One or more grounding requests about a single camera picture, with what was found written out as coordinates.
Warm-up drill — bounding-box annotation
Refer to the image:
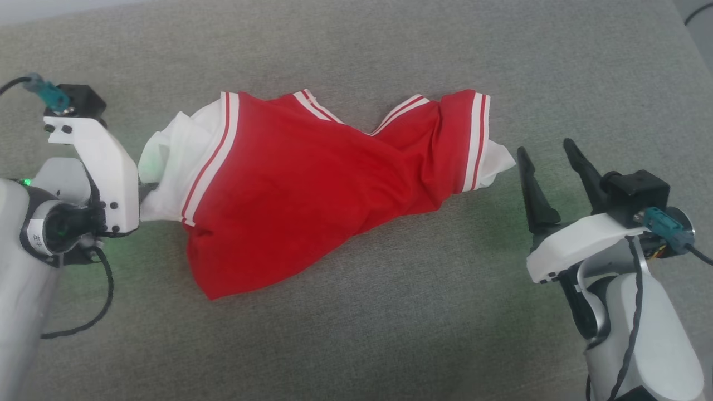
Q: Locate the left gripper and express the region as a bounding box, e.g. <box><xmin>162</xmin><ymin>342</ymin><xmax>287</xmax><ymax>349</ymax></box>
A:
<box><xmin>31</xmin><ymin>158</ymin><xmax>108</xmax><ymax>267</ymax></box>

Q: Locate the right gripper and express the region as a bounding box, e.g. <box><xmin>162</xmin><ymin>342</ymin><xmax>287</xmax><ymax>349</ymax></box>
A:
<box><xmin>516</xmin><ymin>138</ymin><xmax>697</xmax><ymax>341</ymax></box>

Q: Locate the red shirt with white sleeves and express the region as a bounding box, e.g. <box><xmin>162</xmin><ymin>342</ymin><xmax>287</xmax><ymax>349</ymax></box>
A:
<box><xmin>138</xmin><ymin>89</ymin><xmax>517</xmax><ymax>300</ymax></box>

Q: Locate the grey fabric sofa seat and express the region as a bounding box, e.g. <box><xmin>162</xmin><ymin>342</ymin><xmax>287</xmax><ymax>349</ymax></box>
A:
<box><xmin>0</xmin><ymin>0</ymin><xmax>713</xmax><ymax>401</ymax></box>

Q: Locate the teal left camera connector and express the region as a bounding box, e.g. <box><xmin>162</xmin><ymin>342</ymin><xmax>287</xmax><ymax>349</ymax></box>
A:
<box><xmin>24</xmin><ymin>72</ymin><xmax>71</xmax><ymax>110</ymax></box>

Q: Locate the teal camera connector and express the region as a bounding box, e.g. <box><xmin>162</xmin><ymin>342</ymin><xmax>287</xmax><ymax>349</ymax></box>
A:
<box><xmin>24</xmin><ymin>72</ymin><xmax>71</xmax><ymax>110</ymax></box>
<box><xmin>643</xmin><ymin>207</ymin><xmax>697</xmax><ymax>255</ymax></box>

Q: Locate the black left camera cable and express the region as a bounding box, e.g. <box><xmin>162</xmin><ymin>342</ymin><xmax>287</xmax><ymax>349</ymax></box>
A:
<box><xmin>0</xmin><ymin>76</ymin><xmax>34</xmax><ymax>95</ymax></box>

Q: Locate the teal right camera connector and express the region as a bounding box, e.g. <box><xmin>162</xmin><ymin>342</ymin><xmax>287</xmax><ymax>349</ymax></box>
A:
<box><xmin>643</xmin><ymin>207</ymin><xmax>697</xmax><ymax>255</ymax></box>

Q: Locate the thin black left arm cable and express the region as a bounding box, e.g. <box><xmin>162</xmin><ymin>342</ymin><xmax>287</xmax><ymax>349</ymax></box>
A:
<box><xmin>41</xmin><ymin>247</ymin><xmax>115</xmax><ymax>340</ymax></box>

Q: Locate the braided black right arm cable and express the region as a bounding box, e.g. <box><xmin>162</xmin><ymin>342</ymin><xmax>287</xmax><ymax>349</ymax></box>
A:
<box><xmin>585</xmin><ymin>236</ymin><xmax>647</xmax><ymax>401</ymax></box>

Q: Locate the dark floor cable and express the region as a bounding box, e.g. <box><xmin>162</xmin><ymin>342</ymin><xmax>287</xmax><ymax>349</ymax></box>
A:
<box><xmin>683</xmin><ymin>2</ymin><xmax>713</xmax><ymax>26</ymax></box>

